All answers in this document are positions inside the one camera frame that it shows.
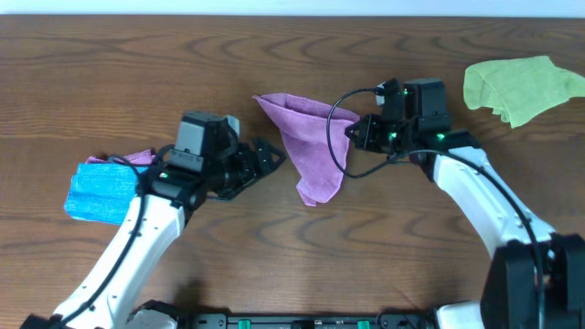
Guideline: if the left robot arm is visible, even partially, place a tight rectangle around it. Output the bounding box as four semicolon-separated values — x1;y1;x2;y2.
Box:
22;111;286;328

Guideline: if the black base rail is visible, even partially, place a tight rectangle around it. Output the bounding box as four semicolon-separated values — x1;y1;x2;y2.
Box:
182;313;439;329

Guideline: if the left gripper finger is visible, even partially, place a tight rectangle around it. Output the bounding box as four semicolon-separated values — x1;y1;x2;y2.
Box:
214;176;261;201
253;137;287;176

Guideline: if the green cloth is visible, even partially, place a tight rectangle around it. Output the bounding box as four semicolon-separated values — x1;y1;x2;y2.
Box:
463;56;584;128

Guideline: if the folded blue cloth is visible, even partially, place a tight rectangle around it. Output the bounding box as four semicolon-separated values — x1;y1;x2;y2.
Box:
64;164;137;225

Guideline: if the folded purple cloth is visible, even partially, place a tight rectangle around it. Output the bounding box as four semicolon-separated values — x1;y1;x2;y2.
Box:
85;149;155;165

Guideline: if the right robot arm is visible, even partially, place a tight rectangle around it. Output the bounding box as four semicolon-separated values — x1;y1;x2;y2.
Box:
346;78;584;329

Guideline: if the right black cable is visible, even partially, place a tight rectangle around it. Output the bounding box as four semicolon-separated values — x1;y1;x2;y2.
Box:
325;87;545;329

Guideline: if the purple cloth with label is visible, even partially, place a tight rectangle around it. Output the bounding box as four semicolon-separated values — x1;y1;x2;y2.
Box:
254;93;359;207

